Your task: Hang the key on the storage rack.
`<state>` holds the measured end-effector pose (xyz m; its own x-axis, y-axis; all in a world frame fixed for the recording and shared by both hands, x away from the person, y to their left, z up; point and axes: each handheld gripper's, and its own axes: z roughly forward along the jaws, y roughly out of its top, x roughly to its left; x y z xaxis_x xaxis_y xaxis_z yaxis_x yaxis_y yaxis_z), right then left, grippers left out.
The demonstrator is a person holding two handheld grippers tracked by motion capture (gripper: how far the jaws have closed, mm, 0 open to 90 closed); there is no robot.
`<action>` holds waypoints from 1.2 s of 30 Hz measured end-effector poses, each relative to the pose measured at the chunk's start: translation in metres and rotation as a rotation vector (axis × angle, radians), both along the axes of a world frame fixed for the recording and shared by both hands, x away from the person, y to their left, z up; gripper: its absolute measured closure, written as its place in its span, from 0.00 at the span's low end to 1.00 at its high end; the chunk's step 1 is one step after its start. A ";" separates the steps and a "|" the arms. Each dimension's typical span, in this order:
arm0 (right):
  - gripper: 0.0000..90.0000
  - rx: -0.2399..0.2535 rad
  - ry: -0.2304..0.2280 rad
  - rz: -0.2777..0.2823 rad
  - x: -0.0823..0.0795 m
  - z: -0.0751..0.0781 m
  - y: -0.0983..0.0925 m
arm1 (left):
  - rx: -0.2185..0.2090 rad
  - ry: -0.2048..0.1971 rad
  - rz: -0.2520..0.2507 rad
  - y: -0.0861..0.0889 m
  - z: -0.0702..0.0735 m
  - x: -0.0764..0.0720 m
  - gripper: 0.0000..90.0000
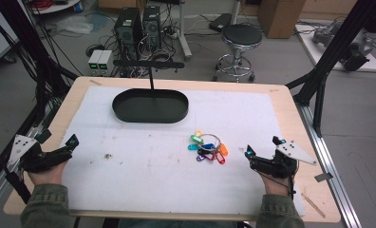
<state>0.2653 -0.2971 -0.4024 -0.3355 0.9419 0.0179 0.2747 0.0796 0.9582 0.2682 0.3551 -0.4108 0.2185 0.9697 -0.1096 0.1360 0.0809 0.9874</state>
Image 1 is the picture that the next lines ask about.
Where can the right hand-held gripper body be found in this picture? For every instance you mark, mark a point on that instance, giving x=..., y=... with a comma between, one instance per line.
x=281, y=163

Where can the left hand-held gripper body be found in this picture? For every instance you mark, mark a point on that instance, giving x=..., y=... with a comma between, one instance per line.
x=43, y=161

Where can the black key rack with tray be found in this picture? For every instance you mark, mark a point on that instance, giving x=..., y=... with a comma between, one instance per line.
x=151, y=107

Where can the person's left hand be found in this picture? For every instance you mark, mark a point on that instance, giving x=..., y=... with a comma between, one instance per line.
x=46, y=176

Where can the person's right hand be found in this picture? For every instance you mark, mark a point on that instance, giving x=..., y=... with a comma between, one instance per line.
x=275, y=186

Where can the grey tape piece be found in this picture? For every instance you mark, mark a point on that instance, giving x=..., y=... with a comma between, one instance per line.
x=323, y=177

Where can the wooden stick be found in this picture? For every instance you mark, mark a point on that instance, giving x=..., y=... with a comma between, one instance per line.
x=313, y=205

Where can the white foam mat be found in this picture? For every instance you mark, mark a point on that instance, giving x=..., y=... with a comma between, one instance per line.
x=145, y=180

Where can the white power supply unit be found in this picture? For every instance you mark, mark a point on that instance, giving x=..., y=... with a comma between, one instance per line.
x=104, y=60
x=94, y=60

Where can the white floor board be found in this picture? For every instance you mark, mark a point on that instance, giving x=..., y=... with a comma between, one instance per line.
x=312, y=50

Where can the black round stool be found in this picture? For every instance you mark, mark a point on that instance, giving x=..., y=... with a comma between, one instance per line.
x=242, y=35

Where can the clear plastic bag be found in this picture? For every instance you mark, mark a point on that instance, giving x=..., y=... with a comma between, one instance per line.
x=75, y=24

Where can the grey robot device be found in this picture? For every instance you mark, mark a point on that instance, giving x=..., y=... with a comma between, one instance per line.
x=357, y=47

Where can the cardboard box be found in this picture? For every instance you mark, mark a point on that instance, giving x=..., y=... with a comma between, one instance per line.
x=281, y=17

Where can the large black computer tower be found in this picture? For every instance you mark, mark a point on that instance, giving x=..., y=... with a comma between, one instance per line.
x=127, y=28

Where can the grey table leg stand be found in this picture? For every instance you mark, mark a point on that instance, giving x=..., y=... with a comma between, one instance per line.
x=183, y=34

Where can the slim black computer tower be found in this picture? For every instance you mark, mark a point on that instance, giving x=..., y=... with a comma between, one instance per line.
x=152, y=27

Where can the aluminium rail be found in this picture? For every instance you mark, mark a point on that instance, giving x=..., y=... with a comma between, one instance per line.
x=331, y=171

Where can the black metal frame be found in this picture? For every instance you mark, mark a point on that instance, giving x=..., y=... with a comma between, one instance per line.
x=334, y=47
x=28, y=41

